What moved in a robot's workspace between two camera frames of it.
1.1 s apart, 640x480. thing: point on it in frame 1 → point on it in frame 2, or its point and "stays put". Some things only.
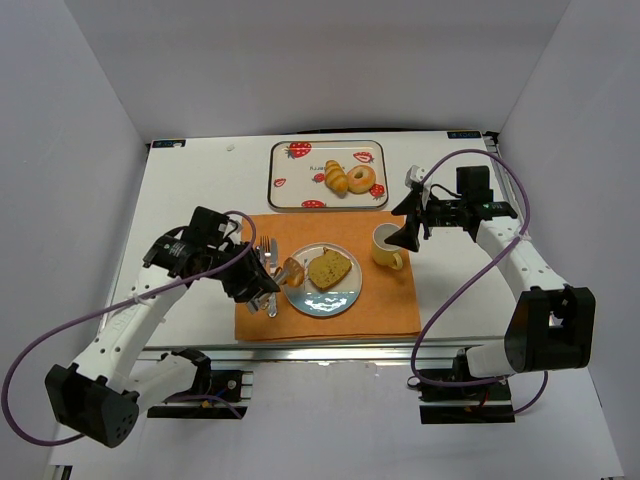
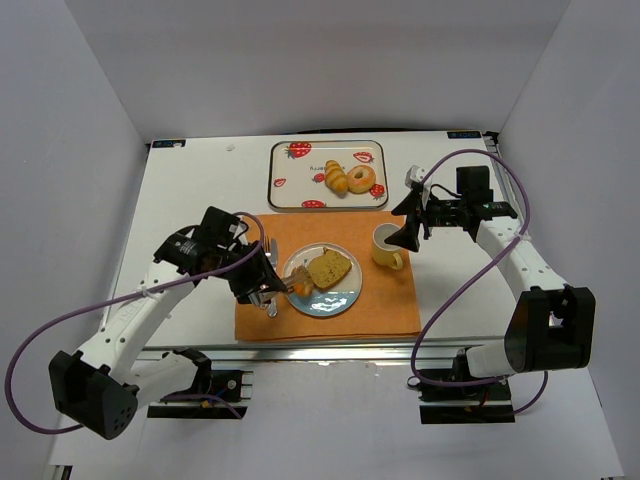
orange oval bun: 293,272 → 303,288
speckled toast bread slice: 328,268 stays put
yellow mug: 385,253 stays put
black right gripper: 420,216 stays put
